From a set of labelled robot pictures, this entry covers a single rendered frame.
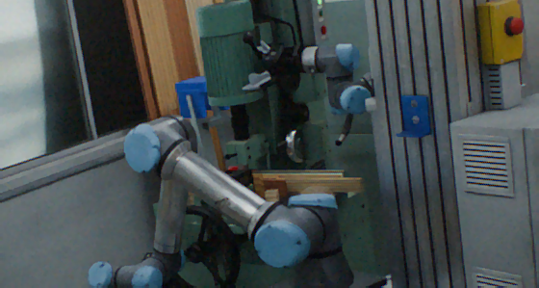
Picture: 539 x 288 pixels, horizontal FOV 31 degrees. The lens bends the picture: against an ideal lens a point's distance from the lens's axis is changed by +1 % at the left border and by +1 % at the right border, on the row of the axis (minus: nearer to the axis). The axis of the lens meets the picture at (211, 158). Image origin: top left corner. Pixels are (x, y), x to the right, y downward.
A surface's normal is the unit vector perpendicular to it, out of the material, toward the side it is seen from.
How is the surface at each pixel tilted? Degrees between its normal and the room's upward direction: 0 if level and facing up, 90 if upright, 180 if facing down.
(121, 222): 90
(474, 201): 90
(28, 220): 90
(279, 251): 94
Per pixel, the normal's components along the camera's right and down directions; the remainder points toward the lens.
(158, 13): 0.76, -0.04
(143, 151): -0.62, 0.18
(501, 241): -0.79, 0.24
